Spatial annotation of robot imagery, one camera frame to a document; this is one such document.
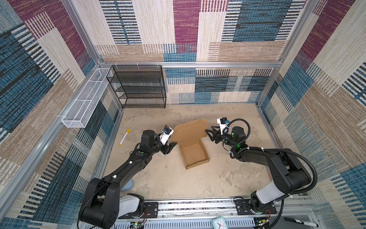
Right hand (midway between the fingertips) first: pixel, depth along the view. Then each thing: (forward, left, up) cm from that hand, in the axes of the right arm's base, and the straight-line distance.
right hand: (210, 129), depth 89 cm
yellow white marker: (+3, +59, -12) cm, 60 cm away
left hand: (-6, +23, 0) cm, 24 cm away
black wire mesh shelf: (+39, +51, +4) cm, 64 cm away
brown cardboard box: (-5, +14, +2) cm, 15 cm away
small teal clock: (-46, 0, -11) cm, 47 cm away
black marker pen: (-46, -39, -12) cm, 62 cm away
